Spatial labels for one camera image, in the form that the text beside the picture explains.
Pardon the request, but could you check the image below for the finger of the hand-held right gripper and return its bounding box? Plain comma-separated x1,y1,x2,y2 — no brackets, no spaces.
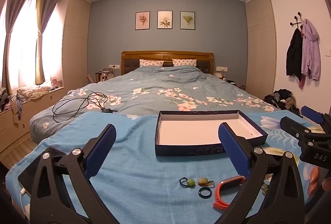
280,116,314,143
301,106,331,134

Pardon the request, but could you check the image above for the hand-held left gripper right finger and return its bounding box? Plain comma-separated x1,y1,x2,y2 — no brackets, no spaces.
218,122,311,224

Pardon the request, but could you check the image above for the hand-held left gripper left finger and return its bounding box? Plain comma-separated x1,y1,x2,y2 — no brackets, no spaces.
18,124,117,224

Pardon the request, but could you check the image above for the orange smartwatch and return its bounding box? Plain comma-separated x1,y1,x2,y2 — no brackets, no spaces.
212,175,247,208

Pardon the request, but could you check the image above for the navy blue tray box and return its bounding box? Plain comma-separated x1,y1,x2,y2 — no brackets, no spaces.
155,110,269,157

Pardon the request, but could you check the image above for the yellow charm hair tie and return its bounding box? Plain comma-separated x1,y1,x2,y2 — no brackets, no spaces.
198,177,215,187

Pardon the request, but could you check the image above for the green bead hair tie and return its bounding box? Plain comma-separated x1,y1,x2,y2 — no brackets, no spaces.
179,177,196,187

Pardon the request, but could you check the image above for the black ring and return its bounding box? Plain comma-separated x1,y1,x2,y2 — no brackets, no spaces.
199,187,212,199

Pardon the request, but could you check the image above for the person's right hand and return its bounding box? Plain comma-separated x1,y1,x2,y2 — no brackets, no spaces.
309,166,331,195

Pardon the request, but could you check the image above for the dark clothes pile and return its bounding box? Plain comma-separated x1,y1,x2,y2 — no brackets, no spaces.
263,89,303,117

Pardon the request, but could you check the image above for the bright blue floral blanket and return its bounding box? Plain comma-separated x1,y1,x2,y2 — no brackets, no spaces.
6,110,331,224

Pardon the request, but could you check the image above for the black jacket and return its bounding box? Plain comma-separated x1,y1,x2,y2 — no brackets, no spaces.
286,28,303,81

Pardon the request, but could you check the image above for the purple jacket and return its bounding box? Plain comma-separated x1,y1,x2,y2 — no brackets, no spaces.
299,18,321,89

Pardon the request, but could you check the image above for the bedside table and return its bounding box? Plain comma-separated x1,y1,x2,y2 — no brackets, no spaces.
214,73,245,89

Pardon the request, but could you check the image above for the bedside clutter of bottles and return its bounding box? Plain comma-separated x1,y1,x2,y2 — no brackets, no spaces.
86,67,122,84

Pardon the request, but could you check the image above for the beige window seat cabinet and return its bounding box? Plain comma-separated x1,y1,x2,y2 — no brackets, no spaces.
0,87,69,152

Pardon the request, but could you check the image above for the beige wardrobe beside coat rack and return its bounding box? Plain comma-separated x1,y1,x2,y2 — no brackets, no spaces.
245,0,277,100

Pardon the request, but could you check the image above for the bed with floral duvet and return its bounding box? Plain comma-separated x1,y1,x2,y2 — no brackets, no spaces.
29,65,281,144

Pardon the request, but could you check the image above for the beige folded blanket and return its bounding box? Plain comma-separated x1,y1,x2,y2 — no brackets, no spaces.
17,86,51,99

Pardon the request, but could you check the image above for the white patterned pillow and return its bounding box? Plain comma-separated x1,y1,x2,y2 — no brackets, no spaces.
140,59,164,67
172,59,197,67

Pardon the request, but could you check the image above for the pile of mixed clothes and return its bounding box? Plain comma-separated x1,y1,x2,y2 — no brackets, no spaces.
0,87,25,121

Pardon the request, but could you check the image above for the beige wardrobe beside window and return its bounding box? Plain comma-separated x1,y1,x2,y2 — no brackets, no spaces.
62,0,92,90

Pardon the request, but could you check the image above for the grey and olive curtain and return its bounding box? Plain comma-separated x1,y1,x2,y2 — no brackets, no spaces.
35,0,58,85

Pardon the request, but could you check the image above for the wooden bed headboard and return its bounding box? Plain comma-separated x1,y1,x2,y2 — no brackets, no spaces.
121,51,215,76

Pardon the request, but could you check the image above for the sheer white curtain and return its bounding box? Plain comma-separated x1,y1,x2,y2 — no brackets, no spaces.
0,0,64,90

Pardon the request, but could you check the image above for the green leaf framed picture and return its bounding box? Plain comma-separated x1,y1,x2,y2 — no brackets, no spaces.
180,11,195,30

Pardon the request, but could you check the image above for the white flower framed picture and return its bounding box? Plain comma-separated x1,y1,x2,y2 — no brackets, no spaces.
157,10,173,29

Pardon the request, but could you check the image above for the black cable with adapter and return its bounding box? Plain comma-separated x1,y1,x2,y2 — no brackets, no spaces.
52,92,118,122

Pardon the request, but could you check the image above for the white cable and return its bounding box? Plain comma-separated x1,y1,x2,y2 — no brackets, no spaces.
19,186,28,205

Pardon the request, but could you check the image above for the black wall coat rack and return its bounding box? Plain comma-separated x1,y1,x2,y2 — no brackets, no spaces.
290,12,308,30

